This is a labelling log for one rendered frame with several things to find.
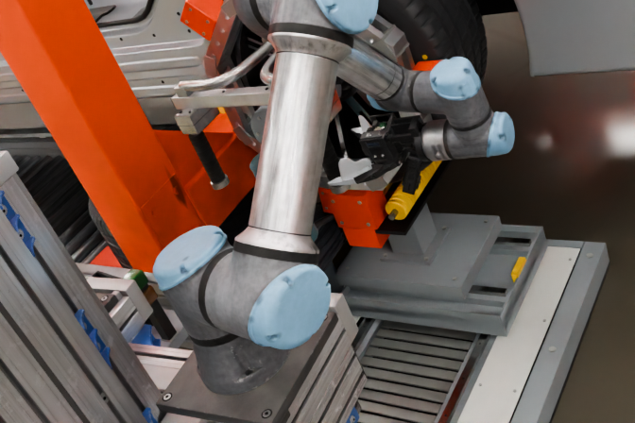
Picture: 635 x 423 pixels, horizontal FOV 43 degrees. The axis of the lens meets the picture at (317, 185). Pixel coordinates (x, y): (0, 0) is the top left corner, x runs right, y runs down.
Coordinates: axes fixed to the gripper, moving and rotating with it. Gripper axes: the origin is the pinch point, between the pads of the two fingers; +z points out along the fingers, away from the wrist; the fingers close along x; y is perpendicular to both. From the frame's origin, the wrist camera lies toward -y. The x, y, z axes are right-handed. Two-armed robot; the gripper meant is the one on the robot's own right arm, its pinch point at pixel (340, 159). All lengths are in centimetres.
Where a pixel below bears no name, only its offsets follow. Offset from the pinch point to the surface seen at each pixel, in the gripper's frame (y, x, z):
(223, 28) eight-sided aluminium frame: 16.8, -30.3, 34.2
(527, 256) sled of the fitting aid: -75, -35, -11
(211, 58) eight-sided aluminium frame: 10, -30, 42
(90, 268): -43, -9, 115
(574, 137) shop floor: -105, -114, -5
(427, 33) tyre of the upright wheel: 4.1, -32.0, -12.1
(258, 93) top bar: 13.0, -8.5, 16.5
